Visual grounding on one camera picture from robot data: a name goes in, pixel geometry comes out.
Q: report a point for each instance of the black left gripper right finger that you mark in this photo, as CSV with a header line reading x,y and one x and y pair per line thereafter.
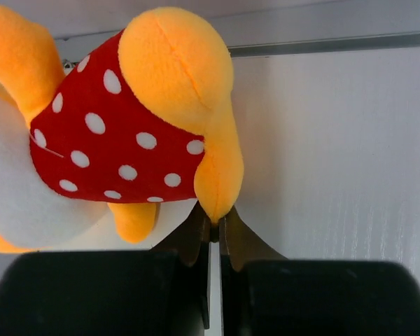
x,y
239,246

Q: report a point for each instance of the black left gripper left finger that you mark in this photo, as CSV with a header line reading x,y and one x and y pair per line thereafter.
x,y
189,302

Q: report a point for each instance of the orange plush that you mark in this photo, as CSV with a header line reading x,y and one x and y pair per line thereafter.
x,y
145,118

